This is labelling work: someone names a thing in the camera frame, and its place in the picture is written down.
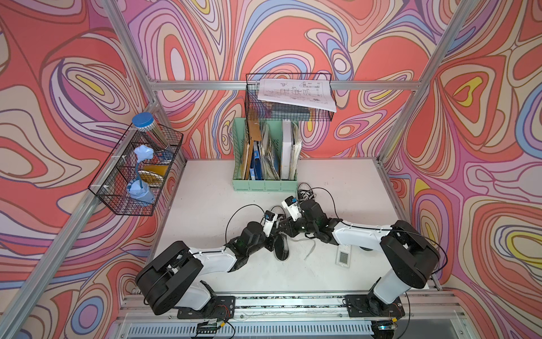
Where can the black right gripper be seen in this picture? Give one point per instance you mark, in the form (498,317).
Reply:
(290,230)

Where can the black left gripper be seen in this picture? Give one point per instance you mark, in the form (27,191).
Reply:
(270,241)

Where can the black sneaker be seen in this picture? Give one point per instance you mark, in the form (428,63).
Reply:
(305,192)
(285,229)

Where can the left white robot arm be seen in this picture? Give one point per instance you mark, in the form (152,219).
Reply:
(172,280)

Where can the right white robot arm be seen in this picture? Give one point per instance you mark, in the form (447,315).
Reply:
(411,256)

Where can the white remote control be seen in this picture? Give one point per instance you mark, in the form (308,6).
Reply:
(343,256)

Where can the white book in organizer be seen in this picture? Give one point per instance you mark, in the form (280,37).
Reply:
(287,144)

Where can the green perforated file organizer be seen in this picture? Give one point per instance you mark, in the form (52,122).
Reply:
(238,137)

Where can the yellow tin in basket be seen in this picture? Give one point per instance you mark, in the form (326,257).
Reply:
(153,175)

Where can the white printed paper sheet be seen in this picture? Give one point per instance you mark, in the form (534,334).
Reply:
(305,93)

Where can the blue lidded jar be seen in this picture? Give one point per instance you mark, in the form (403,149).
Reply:
(152,133)

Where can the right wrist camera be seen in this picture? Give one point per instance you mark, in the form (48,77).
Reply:
(292,206)

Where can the black wire basket back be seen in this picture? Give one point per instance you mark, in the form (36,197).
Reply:
(262,110)

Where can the black wire basket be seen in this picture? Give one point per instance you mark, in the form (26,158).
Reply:
(262,110)
(109,185)

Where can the black wire basket left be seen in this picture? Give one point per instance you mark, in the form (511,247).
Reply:
(109,185)

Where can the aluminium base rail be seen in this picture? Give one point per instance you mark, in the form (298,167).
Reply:
(418,314)

